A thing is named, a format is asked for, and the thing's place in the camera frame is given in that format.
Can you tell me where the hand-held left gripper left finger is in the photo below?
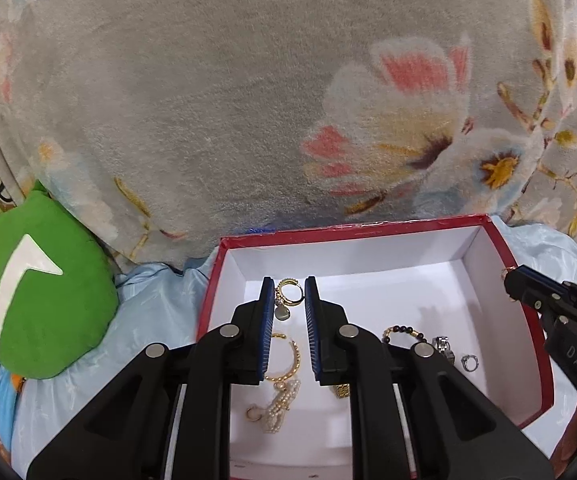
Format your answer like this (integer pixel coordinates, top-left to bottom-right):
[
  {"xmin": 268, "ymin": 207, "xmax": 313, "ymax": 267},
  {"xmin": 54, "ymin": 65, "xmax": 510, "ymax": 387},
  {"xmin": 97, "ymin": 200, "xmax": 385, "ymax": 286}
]
[{"xmin": 26, "ymin": 276, "xmax": 276, "ymax": 480}]

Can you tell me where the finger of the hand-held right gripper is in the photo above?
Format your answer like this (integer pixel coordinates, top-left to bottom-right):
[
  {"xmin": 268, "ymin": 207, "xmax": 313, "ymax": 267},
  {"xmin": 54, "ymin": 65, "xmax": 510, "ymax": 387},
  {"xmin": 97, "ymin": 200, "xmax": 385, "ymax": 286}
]
[
  {"xmin": 519, "ymin": 266, "xmax": 577, "ymax": 297},
  {"xmin": 503, "ymin": 270, "xmax": 569, "ymax": 331}
]

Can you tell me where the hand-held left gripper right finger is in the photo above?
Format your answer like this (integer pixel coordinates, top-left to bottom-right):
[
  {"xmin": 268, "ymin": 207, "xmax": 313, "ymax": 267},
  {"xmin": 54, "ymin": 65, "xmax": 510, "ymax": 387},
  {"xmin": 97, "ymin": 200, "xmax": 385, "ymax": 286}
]
[{"xmin": 305, "ymin": 276, "xmax": 554, "ymax": 480}]

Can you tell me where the gold hoop earring with pendant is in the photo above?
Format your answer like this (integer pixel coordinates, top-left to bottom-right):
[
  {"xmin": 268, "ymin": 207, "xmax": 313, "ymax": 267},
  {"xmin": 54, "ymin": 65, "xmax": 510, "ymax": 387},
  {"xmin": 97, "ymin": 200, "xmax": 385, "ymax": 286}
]
[{"xmin": 273, "ymin": 279, "xmax": 305, "ymax": 322}]

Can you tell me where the gold twisted bangle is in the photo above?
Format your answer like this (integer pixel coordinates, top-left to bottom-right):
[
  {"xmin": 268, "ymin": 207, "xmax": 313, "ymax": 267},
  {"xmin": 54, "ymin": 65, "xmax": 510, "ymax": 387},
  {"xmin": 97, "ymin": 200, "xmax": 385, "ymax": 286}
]
[{"xmin": 264, "ymin": 331, "xmax": 301, "ymax": 382}]

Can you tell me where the pearl bracelet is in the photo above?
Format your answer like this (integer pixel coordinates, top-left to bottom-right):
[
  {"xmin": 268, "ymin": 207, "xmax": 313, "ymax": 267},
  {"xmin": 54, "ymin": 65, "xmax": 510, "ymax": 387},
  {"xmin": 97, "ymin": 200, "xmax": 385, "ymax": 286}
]
[{"xmin": 246, "ymin": 379, "xmax": 302, "ymax": 434}]

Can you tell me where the red cardboard box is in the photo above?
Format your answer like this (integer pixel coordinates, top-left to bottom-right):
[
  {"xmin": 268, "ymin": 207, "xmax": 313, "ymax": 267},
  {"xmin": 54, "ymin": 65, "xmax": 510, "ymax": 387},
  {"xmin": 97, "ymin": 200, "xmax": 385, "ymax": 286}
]
[{"xmin": 196, "ymin": 213, "xmax": 555, "ymax": 480}]

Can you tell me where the dark beaded bracelet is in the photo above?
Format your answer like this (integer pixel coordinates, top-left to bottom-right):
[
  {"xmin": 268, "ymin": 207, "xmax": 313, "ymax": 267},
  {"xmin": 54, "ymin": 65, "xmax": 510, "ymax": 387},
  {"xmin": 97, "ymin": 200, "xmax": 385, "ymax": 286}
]
[{"xmin": 383, "ymin": 325, "xmax": 427, "ymax": 346}]

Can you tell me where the chunky silver ring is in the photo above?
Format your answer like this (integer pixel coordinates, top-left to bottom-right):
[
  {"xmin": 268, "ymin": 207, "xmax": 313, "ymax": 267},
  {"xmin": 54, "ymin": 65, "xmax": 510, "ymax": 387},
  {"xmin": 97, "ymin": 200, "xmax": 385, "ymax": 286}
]
[{"xmin": 433, "ymin": 336, "xmax": 456, "ymax": 365}]

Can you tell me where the person's right hand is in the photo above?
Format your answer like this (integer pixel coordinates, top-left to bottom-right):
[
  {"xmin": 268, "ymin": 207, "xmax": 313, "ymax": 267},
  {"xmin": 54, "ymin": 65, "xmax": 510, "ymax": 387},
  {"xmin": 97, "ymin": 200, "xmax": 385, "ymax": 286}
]
[{"xmin": 551, "ymin": 395, "xmax": 577, "ymax": 478}]

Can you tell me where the light blue palm-print sheet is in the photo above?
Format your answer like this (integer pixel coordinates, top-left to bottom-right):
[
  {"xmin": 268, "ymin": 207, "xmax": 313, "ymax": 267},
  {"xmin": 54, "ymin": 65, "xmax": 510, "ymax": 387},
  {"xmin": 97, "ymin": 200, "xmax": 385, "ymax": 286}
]
[{"xmin": 0, "ymin": 220, "xmax": 577, "ymax": 480}]

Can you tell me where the green plush cushion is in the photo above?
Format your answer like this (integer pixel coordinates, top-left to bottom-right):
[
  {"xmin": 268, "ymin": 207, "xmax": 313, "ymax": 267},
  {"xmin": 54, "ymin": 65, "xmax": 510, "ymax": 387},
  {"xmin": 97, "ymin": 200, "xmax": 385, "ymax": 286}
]
[{"xmin": 0, "ymin": 180, "xmax": 119, "ymax": 380}]

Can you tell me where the grey floral blanket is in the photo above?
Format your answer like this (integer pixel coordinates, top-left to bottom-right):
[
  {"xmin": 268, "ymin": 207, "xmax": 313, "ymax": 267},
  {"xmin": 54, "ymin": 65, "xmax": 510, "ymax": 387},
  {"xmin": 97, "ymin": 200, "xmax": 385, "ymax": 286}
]
[{"xmin": 0, "ymin": 0, "xmax": 577, "ymax": 273}]

